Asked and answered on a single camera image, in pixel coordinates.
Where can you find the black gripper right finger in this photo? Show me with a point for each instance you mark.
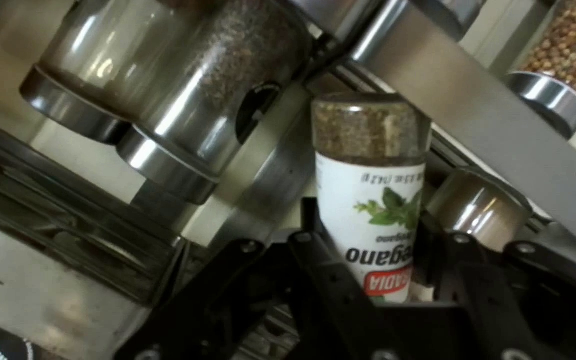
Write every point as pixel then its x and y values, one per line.
pixel 512 304

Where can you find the glass jar yellow seeds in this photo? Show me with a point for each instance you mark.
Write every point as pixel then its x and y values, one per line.
pixel 545 76

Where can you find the oregano spice bottle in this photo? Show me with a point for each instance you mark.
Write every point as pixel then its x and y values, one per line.
pixel 370 167

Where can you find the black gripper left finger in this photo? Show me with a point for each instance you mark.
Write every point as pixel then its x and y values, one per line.
pixel 244 282

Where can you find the glass jar dark spice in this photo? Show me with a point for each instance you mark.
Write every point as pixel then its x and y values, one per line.
pixel 242 59

